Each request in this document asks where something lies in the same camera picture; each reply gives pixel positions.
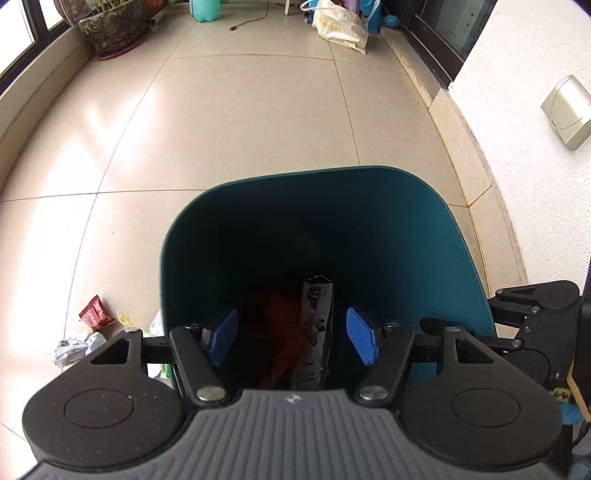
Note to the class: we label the teal trash bin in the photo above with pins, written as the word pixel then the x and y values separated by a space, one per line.
pixel 392 230

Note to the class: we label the green plastic bottle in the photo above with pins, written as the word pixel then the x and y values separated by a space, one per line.
pixel 205 9

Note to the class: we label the brown round pot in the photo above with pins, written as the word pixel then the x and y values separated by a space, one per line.
pixel 69 8

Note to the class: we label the beige wall box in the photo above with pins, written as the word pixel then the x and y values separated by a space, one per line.
pixel 569 113

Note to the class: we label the dark red pot saucer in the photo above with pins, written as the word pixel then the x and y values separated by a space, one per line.
pixel 121 51

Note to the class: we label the small yellow wrapper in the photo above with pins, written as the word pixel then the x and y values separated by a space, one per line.
pixel 125 319

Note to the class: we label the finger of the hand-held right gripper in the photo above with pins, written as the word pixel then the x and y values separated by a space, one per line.
pixel 517 297
pixel 489 342

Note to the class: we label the black printed snack packet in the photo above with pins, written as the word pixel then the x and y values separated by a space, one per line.
pixel 316 323

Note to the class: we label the blue ball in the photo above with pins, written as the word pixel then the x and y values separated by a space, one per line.
pixel 391 21

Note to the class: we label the red crumpled wrapper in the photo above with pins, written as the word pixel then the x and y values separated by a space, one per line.
pixel 277 323

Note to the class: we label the cream tote bag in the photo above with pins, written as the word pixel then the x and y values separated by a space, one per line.
pixel 339 27

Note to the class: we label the grey crumpled plastic bag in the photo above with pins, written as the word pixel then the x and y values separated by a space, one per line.
pixel 69 350

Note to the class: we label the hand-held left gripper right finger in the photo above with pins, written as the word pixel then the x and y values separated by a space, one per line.
pixel 363 337

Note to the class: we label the patterned ceramic plant pot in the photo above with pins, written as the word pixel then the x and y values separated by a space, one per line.
pixel 113 27

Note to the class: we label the dark red snack packet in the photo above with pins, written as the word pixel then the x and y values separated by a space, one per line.
pixel 95 314

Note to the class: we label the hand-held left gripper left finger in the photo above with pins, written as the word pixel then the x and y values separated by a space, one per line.
pixel 222 336

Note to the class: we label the clear plastic tissue packaging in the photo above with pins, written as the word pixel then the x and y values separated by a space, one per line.
pixel 157 326

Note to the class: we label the dark sliding door frame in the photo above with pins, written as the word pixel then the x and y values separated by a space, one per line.
pixel 438 41

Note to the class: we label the dark window frame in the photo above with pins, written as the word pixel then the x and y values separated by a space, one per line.
pixel 41 23

